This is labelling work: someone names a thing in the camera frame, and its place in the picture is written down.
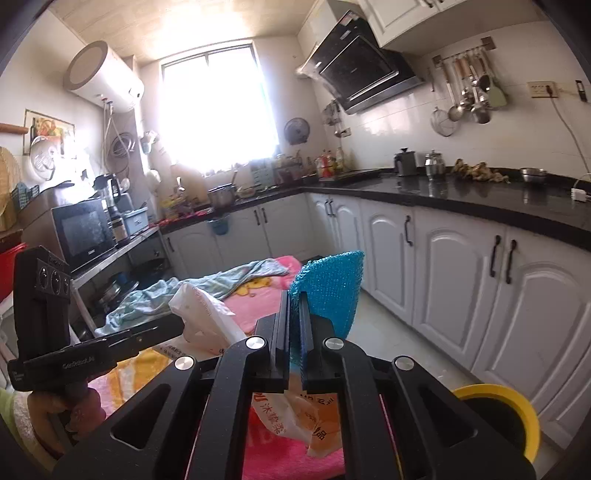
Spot wall utensil rail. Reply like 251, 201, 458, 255
431, 38, 497, 66

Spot red plastic tub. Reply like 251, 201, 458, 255
0, 242, 29, 301

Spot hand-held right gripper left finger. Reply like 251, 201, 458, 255
51, 292, 291, 480

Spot row of hanging kitchen utensils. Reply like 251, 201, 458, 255
431, 48, 509, 138

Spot person's left hand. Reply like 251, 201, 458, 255
28, 385, 105, 457

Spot light green towel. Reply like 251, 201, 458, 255
95, 259, 289, 337

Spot woven bamboo tray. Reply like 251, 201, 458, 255
0, 147, 23, 232

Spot white water heater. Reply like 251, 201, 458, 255
64, 41, 145, 114

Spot person's left forearm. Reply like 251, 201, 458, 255
0, 387, 33, 462

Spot water heater hoses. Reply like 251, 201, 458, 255
104, 99, 139, 177

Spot blue mesh scrub cloth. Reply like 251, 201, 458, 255
288, 250, 365, 370

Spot white orange-print plastic bag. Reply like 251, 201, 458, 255
157, 281, 345, 457

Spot small black fan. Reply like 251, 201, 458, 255
283, 117, 309, 145

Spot yellow trash bin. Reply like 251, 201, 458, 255
452, 383, 540, 464

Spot pile of ginger roots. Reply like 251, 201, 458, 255
450, 158, 511, 185

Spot black range hood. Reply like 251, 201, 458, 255
295, 9, 426, 116

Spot window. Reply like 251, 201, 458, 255
159, 44, 280, 171

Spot white cable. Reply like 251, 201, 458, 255
549, 91, 591, 168

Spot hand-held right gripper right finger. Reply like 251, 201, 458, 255
300, 294, 536, 480

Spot white charger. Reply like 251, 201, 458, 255
571, 173, 591, 203

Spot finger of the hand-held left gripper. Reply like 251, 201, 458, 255
108, 318, 186, 347
115, 331, 185, 365

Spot pink printed blanket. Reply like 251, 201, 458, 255
90, 254, 398, 480

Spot dark bottle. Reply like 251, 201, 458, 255
108, 211, 129, 245

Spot black blender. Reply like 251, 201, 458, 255
92, 173, 123, 217

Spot white plastic strainer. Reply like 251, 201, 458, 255
28, 136, 62, 182

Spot group of condiment bottles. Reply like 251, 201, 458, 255
315, 148, 347, 178

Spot metal shelf table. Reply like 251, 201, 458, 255
69, 226, 168, 334

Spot blue plastic basket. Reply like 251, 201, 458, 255
124, 207, 151, 236

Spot green storage box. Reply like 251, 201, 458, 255
249, 161, 273, 188

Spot wall socket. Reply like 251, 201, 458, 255
527, 80, 559, 99

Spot steel cooking pot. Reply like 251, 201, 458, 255
208, 184, 237, 209

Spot black kettle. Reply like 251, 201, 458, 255
394, 148, 419, 177

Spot wall picture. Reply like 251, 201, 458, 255
23, 109, 77, 158

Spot white base cabinets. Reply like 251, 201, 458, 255
161, 191, 591, 430

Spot steel canister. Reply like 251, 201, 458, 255
425, 150, 446, 180

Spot white wall cabinet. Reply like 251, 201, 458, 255
358, 0, 546, 49

